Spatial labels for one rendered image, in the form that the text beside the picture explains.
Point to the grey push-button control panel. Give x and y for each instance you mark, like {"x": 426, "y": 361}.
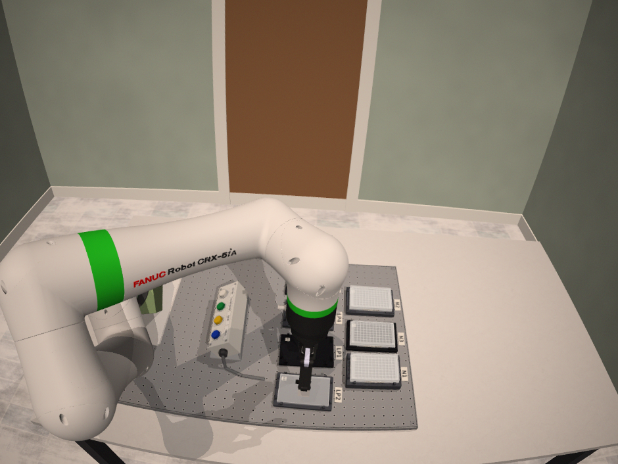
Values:
{"x": 228, "y": 324}

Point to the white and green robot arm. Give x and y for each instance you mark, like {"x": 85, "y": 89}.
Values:
{"x": 107, "y": 274}

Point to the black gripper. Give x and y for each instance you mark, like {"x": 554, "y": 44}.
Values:
{"x": 306, "y": 344}

